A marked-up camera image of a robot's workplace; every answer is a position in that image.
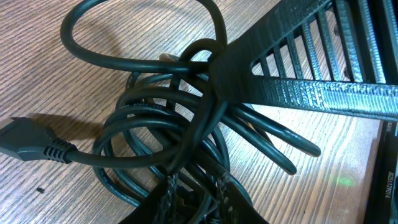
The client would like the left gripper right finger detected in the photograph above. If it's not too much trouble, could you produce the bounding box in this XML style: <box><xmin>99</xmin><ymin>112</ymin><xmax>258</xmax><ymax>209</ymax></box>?
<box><xmin>217</xmin><ymin>173</ymin><xmax>268</xmax><ymax>224</ymax></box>

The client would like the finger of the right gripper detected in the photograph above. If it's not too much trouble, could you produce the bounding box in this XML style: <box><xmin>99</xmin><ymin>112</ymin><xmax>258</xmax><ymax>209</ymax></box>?
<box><xmin>210</xmin><ymin>0</ymin><xmax>397</xmax><ymax>121</ymax></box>

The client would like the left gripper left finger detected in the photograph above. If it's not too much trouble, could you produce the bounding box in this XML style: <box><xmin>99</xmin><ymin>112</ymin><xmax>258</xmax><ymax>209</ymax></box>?
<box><xmin>119</xmin><ymin>174</ymin><xmax>178</xmax><ymax>224</ymax></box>

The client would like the black usb cable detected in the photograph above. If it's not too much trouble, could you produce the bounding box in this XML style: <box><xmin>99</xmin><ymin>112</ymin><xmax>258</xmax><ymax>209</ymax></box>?
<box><xmin>0</xmin><ymin>0</ymin><xmax>323</xmax><ymax>224</ymax></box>

